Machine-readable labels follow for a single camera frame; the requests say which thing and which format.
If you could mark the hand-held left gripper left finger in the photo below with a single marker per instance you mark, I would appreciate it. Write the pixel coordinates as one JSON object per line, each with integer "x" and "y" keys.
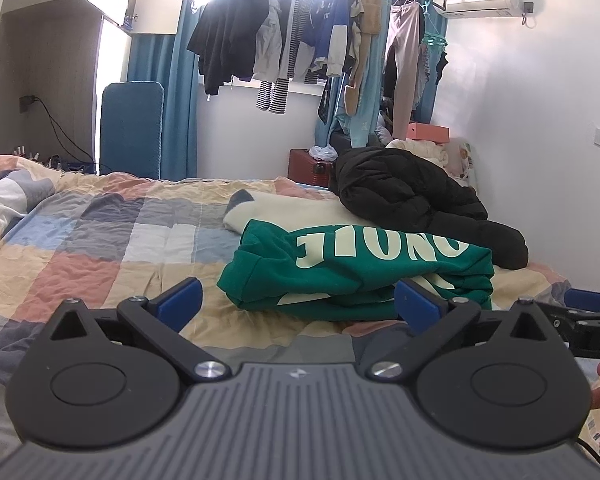
{"x": 182, "y": 301}

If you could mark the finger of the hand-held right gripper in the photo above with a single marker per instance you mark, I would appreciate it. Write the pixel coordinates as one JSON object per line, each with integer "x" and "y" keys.
{"x": 592, "y": 301}

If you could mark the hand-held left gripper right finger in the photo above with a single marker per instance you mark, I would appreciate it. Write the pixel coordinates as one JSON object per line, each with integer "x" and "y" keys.
{"x": 419, "y": 306}

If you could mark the green hoodie with cream print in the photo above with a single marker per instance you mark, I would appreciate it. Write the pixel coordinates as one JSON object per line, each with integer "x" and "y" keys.
{"x": 340, "y": 280}

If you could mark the teal clothes hanger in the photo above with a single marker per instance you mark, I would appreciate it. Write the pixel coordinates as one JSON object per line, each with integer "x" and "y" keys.
{"x": 434, "y": 40}

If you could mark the pastel checked quilt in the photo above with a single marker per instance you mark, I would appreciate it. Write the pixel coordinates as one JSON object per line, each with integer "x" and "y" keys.
{"x": 105, "y": 240}

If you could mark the black puffer jacket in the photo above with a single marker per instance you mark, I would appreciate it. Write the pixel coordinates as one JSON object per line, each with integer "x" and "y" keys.
{"x": 405, "y": 195}

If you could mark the cream fleece blanket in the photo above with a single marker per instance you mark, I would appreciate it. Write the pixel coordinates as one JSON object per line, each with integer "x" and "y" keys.
{"x": 275, "y": 210}

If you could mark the pile of light cloths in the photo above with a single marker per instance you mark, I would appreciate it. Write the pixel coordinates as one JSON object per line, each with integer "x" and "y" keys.
{"x": 440, "y": 155}

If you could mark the pink box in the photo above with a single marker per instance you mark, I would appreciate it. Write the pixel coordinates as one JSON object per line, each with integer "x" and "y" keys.
{"x": 427, "y": 131}

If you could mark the red suitcase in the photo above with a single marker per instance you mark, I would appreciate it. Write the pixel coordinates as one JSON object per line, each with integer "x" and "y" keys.
{"x": 302, "y": 170}

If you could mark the blue padded board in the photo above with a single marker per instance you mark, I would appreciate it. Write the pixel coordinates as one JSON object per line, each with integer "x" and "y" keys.
{"x": 130, "y": 130}

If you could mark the clear plastic bag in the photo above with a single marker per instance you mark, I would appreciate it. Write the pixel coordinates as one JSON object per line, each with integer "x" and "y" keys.
{"x": 322, "y": 152}

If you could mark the dark storage box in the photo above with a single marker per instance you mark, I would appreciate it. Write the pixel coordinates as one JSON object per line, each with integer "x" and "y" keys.
{"x": 345, "y": 139}

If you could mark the blue curtain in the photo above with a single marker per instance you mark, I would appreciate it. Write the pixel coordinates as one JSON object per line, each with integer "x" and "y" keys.
{"x": 180, "y": 110}

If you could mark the group of small bottles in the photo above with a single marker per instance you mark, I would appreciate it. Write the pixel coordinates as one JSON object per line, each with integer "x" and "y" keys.
{"x": 27, "y": 152}

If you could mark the striped hanging shirt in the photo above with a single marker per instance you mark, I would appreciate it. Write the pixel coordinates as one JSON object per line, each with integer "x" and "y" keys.
{"x": 277, "y": 97}

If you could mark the dark patterned hanging garment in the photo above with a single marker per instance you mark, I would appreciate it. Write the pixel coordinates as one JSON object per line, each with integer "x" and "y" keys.
{"x": 432, "y": 75}

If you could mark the pink hanging pants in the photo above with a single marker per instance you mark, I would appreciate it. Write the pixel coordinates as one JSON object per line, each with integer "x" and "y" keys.
{"x": 405, "y": 70}

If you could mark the black hanging jacket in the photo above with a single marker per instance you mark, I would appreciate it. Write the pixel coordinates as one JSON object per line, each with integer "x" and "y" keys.
{"x": 230, "y": 35}

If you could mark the grey hanging garment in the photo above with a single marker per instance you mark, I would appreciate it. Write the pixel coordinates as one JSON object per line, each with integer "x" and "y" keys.
{"x": 270, "y": 45}

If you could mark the blue white hanging sweatshirt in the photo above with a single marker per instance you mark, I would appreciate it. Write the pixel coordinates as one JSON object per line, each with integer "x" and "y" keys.
{"x": 325, "y": 35}

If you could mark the beige hanging garment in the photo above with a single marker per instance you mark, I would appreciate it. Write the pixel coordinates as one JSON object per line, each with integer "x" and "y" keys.
{"x": 370, "y": 15}

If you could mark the black wall charger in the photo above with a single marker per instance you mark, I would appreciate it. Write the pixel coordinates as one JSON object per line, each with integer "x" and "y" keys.
{"x": 27, "y": 102}

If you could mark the air conditioner wall plug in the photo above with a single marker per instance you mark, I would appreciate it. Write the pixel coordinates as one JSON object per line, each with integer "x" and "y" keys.
{"x": 529, "y": 10}

